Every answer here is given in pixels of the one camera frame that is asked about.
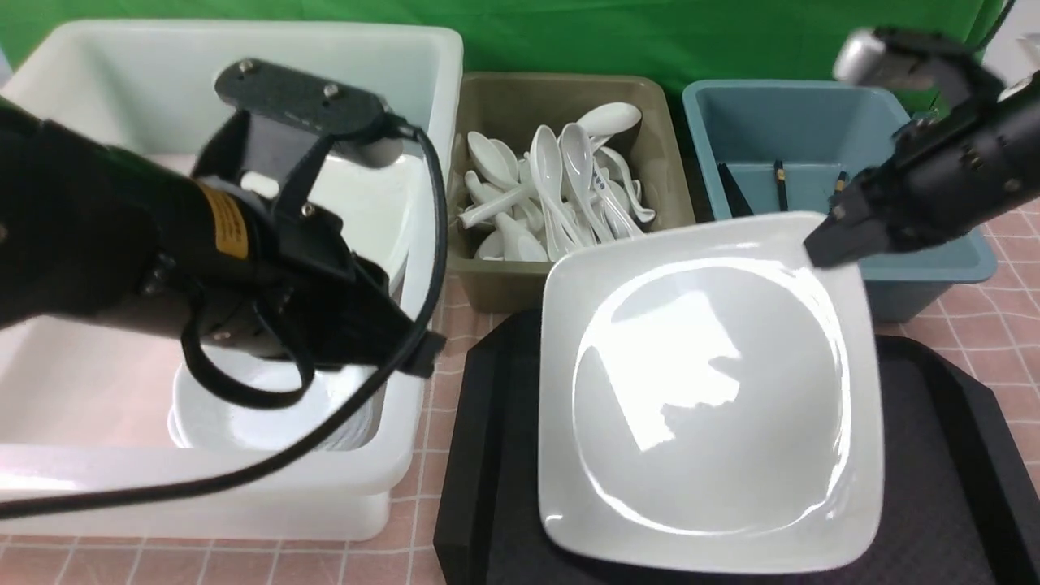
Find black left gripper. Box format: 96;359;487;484
138;175;417;371

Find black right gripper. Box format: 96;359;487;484
804;115;1016;269

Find large white square plate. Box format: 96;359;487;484
536;211;885;574

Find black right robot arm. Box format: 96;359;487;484
804;78;1039;269

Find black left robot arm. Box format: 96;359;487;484
2;90;417;373

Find stack of white square plates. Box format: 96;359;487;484
309;154;426;293

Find stack of white bowls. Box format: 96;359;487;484
167;348;375;451

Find pink checkered tablecloth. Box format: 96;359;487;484
2;206;1039;584

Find blue plastic bin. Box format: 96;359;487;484
682;79;998;323

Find black chopsticks in bin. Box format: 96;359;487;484
716;160;851;218

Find large white plastic bin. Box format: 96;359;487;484
2;19;464;541

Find olive green plastic bin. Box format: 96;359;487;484
447;71;697;314

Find green cloth backdrop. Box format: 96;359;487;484
2;1;1003;97

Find pile of white spoons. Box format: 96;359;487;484
457;102;657;262

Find black serving tray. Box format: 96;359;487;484
432;310;1038;584

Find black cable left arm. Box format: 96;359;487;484
0;122;449;522

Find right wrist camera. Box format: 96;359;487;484
832;27;1004;110

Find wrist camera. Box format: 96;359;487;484
832;27;1004;110
192;57;404;212

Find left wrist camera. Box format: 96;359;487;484
192;57;404;212

